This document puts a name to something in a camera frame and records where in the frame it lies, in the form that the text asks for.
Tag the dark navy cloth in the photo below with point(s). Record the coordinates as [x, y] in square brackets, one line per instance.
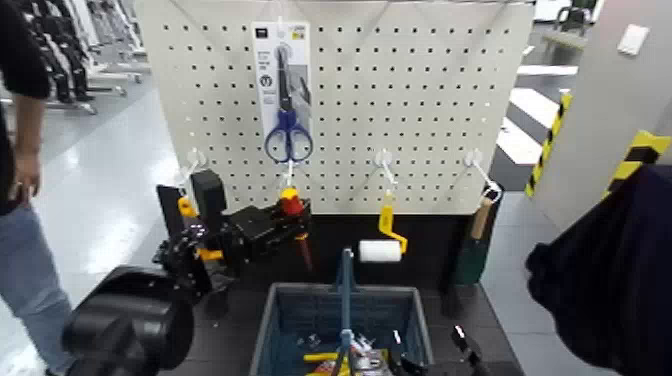
[614, 283]

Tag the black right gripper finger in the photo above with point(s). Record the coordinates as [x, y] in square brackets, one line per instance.
[468, 346]
[405, 359]

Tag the red and yellow screwdriver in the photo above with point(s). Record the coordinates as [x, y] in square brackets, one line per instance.
[292, 202]

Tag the silver and white tool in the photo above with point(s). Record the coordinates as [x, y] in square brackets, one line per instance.
[367, 359]

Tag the person in blue jeans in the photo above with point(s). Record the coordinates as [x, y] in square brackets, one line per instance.
[26, 273]

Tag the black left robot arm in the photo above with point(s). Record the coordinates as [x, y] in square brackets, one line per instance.
[131, 320]

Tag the person hand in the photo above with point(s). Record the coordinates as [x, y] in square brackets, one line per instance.
[25, 176]

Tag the blue-grey plastic crate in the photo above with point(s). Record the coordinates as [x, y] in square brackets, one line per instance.
[299, 315]

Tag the blue scissors in package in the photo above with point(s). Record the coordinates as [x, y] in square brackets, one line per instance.
[268, 63]

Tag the grey chair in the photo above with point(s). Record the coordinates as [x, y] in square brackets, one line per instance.
[569, 26]

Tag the white wheeled stand base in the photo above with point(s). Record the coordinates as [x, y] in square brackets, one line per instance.
[68, 106]

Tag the long yellow-black hazard strip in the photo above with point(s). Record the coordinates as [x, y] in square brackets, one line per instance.
[548, 142]

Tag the white pegboard hook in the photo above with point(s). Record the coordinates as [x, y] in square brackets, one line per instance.
[386, 164]
[480, 170]
[289, 174]
[194, 159]

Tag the white wall switch plate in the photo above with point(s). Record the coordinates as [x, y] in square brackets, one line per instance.
[632, 40]

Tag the white perforated pegboard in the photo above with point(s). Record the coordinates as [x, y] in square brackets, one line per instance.
[420, 105]

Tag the black back panel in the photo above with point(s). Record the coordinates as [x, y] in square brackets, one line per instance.
[420, 241]

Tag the black humanoid robot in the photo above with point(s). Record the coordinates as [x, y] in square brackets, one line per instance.
[68, 58]

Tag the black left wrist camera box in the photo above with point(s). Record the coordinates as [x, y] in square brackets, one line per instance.
[209, 197]

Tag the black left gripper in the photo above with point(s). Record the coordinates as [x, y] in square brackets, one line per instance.
[254, 231]

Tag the bare person forearm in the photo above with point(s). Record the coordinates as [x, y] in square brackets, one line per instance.
[30, 126]

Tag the short yellow-black hazard strip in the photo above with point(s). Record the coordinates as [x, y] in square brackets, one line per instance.
[638, 155]

